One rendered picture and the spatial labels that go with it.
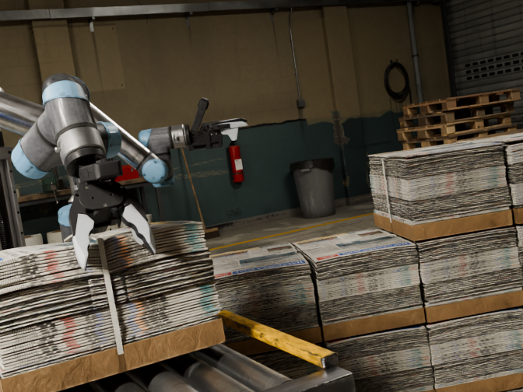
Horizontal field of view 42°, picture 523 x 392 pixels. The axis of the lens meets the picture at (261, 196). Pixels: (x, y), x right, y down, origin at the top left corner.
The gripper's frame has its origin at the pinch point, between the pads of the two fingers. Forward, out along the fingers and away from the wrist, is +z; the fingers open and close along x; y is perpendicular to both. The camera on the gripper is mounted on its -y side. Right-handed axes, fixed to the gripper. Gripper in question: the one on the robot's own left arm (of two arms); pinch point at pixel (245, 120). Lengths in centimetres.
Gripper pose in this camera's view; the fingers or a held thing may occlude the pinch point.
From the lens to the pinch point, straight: 225.0
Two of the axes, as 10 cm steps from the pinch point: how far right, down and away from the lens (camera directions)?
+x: 0.4, 2.2, -9.7
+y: 1.4, 9.7, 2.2
